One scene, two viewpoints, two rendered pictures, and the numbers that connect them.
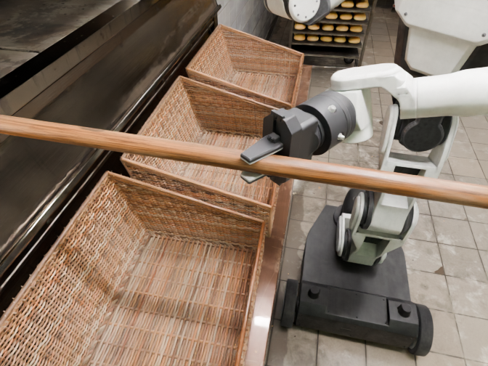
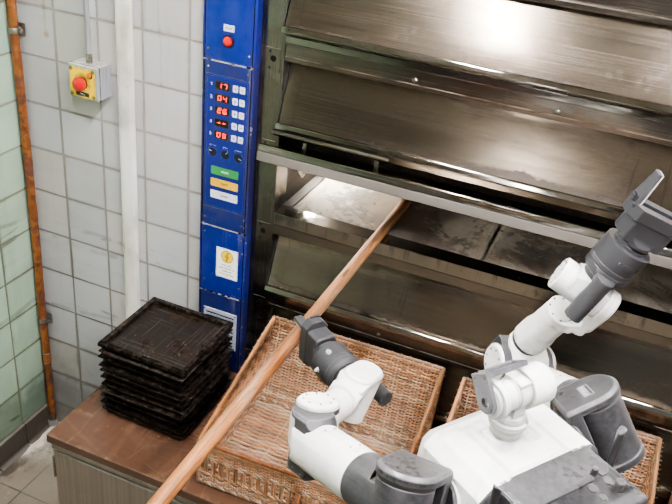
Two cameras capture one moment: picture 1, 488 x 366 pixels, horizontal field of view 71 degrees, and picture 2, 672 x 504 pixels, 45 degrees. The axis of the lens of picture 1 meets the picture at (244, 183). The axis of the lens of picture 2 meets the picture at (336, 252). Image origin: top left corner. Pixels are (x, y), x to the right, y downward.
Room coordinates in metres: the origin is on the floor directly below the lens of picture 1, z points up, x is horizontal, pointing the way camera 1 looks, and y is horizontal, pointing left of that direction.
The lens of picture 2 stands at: (0.62, -1.51, 2.26)
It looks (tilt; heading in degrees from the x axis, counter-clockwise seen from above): 30 degrees down; 97
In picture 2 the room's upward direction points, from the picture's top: 6 degrees clockwise
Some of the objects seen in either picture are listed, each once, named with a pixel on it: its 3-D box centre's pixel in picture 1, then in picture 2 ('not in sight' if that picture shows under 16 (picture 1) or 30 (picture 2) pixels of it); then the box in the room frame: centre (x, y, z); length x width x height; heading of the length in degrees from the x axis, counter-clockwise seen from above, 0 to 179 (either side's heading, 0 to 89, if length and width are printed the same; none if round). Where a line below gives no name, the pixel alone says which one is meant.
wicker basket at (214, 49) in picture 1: (251, 74); not in sight; (1.61, -0.04, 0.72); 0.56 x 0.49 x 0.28; 168
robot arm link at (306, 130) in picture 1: (302, 136); (323, 353); (0.44, -0.09, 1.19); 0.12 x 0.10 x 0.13; 133
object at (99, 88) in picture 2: not in sight; (89, 79); (-0.42, 0.63, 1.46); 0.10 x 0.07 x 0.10; 168
